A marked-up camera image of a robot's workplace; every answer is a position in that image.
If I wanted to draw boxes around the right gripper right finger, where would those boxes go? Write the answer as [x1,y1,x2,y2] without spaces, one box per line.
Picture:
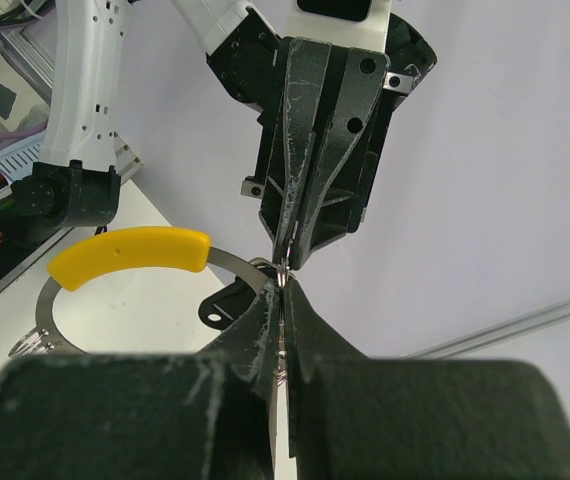
[282,280,570,479]

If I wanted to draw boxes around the large keyring with yellow grip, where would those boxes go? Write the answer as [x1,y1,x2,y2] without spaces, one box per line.
[8,226,268,359]

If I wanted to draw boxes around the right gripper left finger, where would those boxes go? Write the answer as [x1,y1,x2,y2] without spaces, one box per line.
[0,283,279,479]

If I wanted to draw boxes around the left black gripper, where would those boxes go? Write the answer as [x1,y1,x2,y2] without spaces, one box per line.
[207,12,437,270]

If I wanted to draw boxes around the black key fob with ring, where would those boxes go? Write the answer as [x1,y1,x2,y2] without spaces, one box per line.
[198,257,294,331]

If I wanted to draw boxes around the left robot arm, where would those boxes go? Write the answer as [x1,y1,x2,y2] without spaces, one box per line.
[13,1,437,270]

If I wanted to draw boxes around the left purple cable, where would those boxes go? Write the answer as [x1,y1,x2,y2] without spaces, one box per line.
[0,0,61,166]

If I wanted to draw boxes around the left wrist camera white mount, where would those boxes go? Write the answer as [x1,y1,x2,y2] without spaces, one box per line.
[283,0,392,52]

